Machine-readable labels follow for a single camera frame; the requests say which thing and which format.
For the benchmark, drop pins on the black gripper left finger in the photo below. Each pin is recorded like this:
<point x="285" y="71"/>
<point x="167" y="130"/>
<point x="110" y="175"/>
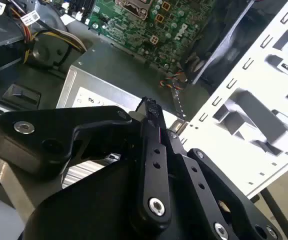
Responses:
<point x="59" y="120"/>

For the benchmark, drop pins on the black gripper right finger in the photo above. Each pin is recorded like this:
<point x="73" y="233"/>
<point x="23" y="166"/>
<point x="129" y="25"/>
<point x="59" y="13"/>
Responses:
<point x="209" y="187"/>

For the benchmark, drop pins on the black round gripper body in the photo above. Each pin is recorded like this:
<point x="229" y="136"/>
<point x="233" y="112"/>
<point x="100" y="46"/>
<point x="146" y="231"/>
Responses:
<point x="96" y="207"/>

